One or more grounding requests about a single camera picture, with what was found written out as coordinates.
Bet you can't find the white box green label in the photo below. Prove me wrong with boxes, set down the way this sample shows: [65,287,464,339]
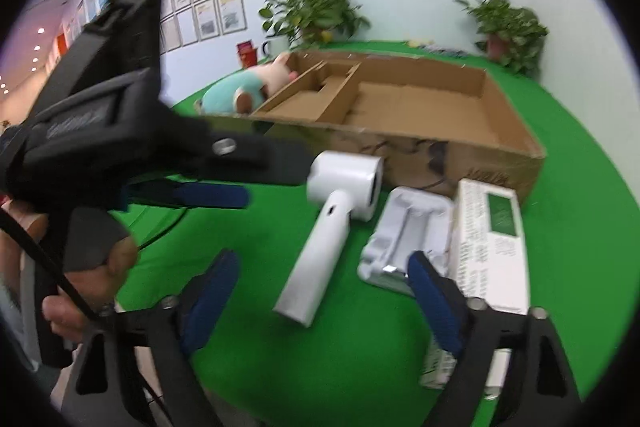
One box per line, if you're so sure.
[419,178,531,400]

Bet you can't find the person's left forearm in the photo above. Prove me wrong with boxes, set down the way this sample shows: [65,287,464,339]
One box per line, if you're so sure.
[0,202,51,373]

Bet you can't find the patterned packets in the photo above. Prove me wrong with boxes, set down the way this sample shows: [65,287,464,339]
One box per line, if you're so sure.
[407,39,468,58]

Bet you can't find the wall of framed certificates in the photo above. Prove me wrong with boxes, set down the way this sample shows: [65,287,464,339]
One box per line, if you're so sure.
[137,0,248,55]

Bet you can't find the long brown cardboard box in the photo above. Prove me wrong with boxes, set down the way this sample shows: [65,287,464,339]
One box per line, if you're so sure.
[250,61,362,125]

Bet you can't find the white folding phone stand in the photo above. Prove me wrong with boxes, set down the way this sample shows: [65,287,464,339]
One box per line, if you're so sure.
[357,187,455,295]

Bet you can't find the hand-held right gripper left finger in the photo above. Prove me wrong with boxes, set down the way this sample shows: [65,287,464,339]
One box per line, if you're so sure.
[62,249,241,427]

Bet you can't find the person's left hand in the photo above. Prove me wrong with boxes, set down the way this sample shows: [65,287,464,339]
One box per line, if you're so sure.
[42,237,138,350]

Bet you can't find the cardboard tray box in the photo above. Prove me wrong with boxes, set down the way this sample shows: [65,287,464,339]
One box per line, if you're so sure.
[200,51,546,202]

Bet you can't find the potted plant red pot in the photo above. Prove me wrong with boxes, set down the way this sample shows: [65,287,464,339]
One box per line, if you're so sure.
[454,0,550,78]

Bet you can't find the bushy potted plant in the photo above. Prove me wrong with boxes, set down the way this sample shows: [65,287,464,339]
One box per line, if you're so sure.
[258,0,371,50]

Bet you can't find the pink and teal plush toy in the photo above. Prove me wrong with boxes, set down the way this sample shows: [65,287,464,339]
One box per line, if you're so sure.
[194,53,301,114]

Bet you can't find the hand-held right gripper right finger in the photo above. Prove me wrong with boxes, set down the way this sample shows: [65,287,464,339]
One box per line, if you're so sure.
[407,251,583,427]

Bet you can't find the black cable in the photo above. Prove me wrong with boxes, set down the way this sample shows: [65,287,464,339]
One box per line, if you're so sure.
[0,207,108,323]
[132,206,190,253]

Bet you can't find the white hair dryer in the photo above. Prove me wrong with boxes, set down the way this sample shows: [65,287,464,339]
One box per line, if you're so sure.
[273,150,385,328]

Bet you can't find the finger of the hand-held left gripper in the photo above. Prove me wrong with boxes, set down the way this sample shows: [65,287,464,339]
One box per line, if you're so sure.
[165,107,314,188]
[120,181,249,211]

